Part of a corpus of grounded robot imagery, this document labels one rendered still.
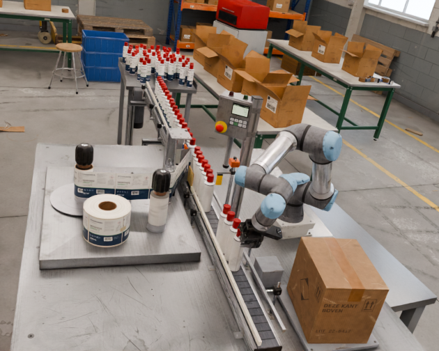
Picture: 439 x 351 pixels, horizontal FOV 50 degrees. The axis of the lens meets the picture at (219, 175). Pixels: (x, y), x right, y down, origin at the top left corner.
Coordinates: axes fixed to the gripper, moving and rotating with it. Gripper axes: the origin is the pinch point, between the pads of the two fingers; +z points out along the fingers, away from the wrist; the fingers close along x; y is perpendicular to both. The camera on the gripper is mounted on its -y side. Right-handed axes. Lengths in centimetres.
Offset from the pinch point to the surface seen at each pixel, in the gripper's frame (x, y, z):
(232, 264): 2.0, 2.9, 15.5
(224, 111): -66, -1, -2
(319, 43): -389, -263, 233
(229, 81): -236, -81, 158
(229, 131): -60, -4, 5
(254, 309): 23.6, 0.2, 7.6
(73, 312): 16, 67, 17
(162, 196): -32.1, 28.8, 17.5
